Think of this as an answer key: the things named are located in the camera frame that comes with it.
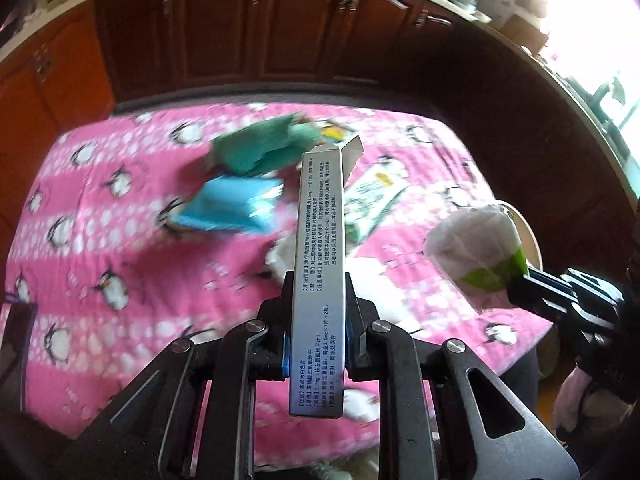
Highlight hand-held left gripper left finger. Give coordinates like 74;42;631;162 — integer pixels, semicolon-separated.
60;270;297;480

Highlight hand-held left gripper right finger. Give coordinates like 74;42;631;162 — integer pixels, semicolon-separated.
342;272;581;480

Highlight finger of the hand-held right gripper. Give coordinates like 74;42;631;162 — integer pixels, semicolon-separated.
506;277;573;324
525;266;576;294

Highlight white medicine box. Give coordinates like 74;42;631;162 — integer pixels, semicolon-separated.
289;135;365;418

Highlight clear plastic bag green base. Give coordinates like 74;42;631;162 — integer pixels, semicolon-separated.
424;205;528;293

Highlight green white milk carton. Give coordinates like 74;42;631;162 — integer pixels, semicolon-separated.
344;162;410;246

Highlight blue wet wipes packet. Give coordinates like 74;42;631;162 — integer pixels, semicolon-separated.
177;175;286;233

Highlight green fuzzy cloth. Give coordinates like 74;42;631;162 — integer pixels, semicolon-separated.
207;112;321;176

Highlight person's right forearm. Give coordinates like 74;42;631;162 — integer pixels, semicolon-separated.
554;357;608;436

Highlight white foam block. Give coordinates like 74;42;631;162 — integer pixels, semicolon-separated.
347;256;431;322

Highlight pink penguin print blanket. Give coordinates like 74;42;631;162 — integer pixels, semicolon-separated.
7;102;556;441

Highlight white box with yellow logo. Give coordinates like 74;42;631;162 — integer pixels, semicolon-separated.
317;119;358;146

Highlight wooden cutting board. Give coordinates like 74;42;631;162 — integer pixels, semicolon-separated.
500;7;548;53

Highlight kitchen window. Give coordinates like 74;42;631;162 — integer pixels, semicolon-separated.
540;0;640;126

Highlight wooden base cabinets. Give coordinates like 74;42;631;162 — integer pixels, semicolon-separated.
0;0;640;281

